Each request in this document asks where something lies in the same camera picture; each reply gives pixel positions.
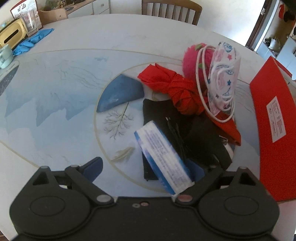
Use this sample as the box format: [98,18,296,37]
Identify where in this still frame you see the yellow tissue box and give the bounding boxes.
[0,18,27,49]

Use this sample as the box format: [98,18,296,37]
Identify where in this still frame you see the white drawer cabinet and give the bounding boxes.
[38,0,112,25]

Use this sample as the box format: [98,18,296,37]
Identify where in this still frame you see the black cloth item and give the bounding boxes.
[143,99,232,170]

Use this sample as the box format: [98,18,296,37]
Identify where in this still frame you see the white usb cable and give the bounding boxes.
[195,45,236,123]

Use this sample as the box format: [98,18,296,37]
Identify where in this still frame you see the white wall cabinets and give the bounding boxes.
[255,0,296,80]

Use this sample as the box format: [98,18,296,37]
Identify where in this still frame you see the red white cardboard box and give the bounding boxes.
[250,57,295,202]

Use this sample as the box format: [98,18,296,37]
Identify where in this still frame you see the mint green mug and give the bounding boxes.
[0,44,14,69]

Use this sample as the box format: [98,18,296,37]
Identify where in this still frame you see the pink plush toy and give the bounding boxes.
[181,43,216,86]

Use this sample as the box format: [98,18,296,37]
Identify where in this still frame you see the dark wooden door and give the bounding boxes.
[245,0,273,51]

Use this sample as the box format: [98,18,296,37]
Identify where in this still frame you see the wooden chair far side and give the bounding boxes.
[142,0,203,25]

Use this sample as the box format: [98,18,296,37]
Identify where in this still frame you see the red knotted cloth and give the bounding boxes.
[137,64,241,146]

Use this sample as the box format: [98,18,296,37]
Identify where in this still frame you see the red framed sign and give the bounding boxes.
[10,0,42,37]

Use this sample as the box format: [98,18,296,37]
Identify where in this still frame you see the blue rubber gloves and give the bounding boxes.
[13,28,54,56]

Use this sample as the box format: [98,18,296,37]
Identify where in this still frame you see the blue white small box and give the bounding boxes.
[134,121,195,196]

